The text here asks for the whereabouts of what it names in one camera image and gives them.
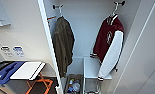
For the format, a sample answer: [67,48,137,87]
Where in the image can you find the grey drawer basket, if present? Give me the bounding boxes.
[83,79,102,94]

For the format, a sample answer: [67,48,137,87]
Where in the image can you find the olive green jacket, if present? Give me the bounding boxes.
[52,15,76,78]

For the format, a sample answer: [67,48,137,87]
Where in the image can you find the white label orange stripe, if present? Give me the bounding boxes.
[46,14,58,29]

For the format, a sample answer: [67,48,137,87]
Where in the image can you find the grey storage bin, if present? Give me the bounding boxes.
[63,73,84,94]

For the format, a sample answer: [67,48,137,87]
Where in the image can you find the black wardrobe hook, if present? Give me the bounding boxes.
[112,0,126,7]
[52,3,65,10]

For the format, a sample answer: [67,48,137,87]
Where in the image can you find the clear plastic bottle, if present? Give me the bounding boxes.
[72,82,82,93]

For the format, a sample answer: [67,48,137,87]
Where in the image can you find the maroon varsity jacket white sleeves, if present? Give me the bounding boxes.
[90,13,125,83]

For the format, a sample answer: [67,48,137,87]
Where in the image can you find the white wall plate blue print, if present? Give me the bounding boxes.
[12,45,25,58]

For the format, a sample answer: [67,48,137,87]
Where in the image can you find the orange table frame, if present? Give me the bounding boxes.
[24,73,56,94]

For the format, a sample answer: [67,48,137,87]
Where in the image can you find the small bottle blue label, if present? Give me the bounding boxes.
[68,78,76,93]

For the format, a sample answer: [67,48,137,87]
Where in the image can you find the white wardrobe body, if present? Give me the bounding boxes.
[42,0,142,94]

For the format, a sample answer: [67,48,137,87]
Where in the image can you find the white folding table top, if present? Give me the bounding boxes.
[9,61,47,81]

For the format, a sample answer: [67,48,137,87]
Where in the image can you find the white inner cabinet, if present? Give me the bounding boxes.
[82,55,113,94]

